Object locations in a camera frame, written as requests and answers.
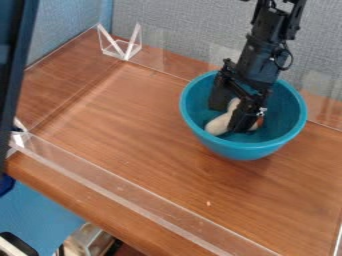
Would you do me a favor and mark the clear acrylic corner bracket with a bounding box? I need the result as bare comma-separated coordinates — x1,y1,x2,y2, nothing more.
97,23,144,61

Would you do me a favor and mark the clear acrylic barrier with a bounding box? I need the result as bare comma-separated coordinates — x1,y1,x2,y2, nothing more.
133,43,342,132
7,121,280,256

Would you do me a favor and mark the blue cloth object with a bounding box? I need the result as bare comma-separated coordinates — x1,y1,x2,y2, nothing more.
0,174,17,197

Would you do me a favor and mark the blue plastic bowl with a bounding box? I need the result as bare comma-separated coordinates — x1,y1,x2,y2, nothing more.
180,71,308,161

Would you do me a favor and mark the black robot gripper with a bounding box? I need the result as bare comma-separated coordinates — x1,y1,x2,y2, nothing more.
209,34,292,133

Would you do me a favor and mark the grey metal box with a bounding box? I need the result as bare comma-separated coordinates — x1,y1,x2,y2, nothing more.
54,223,115,256

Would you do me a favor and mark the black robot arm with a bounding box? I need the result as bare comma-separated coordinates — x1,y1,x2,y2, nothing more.
205,0,307,136

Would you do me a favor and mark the black white device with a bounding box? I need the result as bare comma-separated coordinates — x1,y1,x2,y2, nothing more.
0,232,39,256

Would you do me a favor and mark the dark blue vertical post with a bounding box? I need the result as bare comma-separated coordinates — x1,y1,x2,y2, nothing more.
0,0,41,176

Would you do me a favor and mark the plush brown white mushroom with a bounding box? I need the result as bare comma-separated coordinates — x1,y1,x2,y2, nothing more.
204,97,266,137

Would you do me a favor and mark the clear acrylic back barrier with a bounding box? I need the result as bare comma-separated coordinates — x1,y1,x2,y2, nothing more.
133,43,342,132

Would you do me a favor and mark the clear acrylic front barrier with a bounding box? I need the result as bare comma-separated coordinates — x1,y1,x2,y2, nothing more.
7,121,280,256

